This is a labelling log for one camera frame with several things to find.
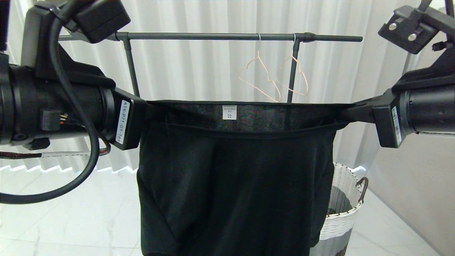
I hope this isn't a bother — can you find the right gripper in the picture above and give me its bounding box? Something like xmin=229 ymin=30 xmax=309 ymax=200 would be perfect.
xmin=373 ymin=87 xmax=455 ymax=148

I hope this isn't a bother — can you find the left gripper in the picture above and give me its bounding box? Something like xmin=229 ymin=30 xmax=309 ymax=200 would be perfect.
xmin=12 ymin=66 xmax=147 ymax=150

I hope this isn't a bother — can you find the pink clothes hanger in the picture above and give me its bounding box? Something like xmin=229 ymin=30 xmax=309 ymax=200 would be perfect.
xmin=275 ymin=34 xmax=309 ymax=96
xmin=239 ymin=34 xmax=281 ymax=103

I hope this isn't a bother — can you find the black short-sleeved shirt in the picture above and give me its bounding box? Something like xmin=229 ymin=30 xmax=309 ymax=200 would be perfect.
xmin=137 ymin=100 xmax=350 ymax=256

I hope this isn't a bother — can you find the white laundry basket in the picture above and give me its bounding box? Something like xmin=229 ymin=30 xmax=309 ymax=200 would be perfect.
xmin=309 ymin=162 xmax=369 ymax=256

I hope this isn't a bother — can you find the black clothes rack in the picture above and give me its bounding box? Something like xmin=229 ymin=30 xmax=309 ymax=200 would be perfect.
xmin=59 ymin=32 xmax=363 ymax=103

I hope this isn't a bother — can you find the large grey board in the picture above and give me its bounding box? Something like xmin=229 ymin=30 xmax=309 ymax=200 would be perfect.
xmin=366 ymin=132 xmax=455 ymax=256

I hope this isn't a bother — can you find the white curtain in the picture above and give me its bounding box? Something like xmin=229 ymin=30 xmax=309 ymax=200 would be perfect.
xmin=7 ymin=0 xmax=420 ymax=173

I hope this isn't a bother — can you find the black cable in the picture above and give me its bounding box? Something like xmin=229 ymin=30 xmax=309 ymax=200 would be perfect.
xmin=0 ymin=0 xmax=101 ymax=205

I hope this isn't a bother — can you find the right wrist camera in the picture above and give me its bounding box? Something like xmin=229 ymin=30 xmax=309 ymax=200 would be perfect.
xmin=378 ymin=0 xmax=455 ymax=94

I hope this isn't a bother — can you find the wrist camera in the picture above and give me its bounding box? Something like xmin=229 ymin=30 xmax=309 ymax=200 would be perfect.
xmin=21 ymin=0 xmax=131 ymax=89
xmin=378 ymin=0 xmax=455 ymax=94

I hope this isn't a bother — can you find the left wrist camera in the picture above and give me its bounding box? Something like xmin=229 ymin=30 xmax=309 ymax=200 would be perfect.
xmin=21 ymin=0 xmax=131 ymax=89

